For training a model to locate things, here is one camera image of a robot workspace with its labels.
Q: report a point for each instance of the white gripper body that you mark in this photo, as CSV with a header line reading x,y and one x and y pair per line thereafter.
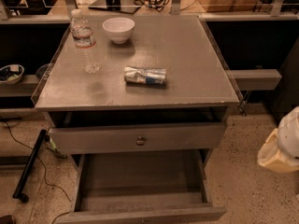
x,y
290,132

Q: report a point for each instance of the yellow foam padded gripper finger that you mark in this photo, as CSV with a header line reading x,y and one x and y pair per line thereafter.
x,y
273,158

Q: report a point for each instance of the grey drawer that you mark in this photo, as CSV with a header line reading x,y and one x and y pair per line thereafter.
x,y
142,137
158,187

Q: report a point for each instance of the grey wooden drawer cabinet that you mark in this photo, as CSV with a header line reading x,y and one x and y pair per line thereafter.
x,y
197,87

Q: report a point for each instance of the grey top drawer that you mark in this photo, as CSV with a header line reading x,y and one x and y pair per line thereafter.
x,y
142,137

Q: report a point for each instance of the crushed silver blue can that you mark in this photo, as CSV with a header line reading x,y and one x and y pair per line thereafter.
x,y
145,75

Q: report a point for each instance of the white ceramic bowl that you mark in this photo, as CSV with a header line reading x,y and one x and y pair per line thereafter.
x,y
118,29

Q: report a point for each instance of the clear plastic water bottle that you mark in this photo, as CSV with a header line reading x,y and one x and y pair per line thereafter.
x,y
85,42

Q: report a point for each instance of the black monitor stand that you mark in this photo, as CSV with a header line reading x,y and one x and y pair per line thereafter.
x,y
121,6

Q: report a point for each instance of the dark round dish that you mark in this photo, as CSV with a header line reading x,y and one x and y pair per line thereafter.
x,y
42,70

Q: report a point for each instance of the black bar with wheel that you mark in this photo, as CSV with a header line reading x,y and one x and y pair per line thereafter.
x,y
18,193

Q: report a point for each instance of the white bowl with items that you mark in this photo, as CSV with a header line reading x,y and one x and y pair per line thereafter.
x,y
11,74

